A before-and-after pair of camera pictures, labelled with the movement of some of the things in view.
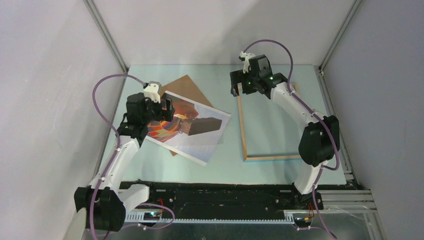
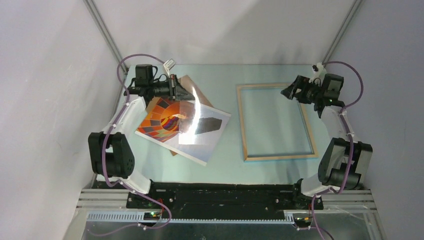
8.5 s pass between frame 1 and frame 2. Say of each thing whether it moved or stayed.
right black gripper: moved
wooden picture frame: stayed
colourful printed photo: stayed
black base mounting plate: stayed
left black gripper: moved
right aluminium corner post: stayed
